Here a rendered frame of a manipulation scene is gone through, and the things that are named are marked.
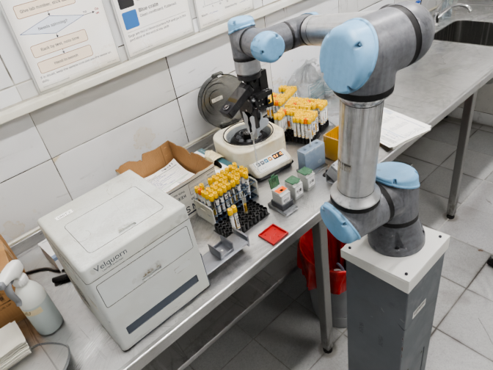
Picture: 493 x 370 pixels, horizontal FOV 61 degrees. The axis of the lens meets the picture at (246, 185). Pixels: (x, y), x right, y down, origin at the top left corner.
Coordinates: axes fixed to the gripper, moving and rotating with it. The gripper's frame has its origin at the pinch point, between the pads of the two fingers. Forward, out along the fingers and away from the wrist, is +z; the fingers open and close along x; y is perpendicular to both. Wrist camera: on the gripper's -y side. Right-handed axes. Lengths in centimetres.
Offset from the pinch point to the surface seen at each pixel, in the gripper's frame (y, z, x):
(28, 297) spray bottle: -76, 11, -4
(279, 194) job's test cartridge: -0.2, 18.2, -10.3
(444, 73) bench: 123, 25, 12
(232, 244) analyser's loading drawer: -23.9, 19.2, -17.3
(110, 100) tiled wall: -28, -11, 45
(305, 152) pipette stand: 19.9, 15.3, -0.9
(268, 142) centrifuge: 14.7, 14.2, 13.4
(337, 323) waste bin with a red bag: 23, 108, -8
